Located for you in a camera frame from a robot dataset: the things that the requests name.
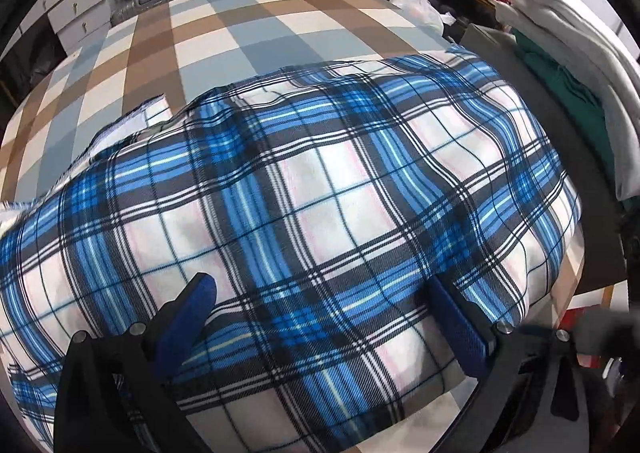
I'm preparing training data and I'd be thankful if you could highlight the blue white plaid shirt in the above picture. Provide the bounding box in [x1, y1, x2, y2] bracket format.
[1, 48, 582, 452]

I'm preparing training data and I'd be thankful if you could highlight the grey folded garment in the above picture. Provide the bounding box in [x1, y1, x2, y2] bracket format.
[461, 24, 627, 294]

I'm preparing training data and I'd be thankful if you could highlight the green folded garment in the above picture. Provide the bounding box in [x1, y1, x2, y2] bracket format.
[514, 29, 639, 202]

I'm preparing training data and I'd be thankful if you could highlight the checkered brown blue bedsheet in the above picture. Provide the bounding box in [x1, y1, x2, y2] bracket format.
[0, 0, 586, 453]

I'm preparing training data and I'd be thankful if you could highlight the white plastic bag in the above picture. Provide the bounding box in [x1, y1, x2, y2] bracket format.
[390, 0, 445, 36]

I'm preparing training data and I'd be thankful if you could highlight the white folded garment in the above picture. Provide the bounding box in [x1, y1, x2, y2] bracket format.
[496, 0, 639, 200]

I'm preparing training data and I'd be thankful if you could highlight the white drawer cabinet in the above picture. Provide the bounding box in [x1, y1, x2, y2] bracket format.
[17, 0, 116, 55]

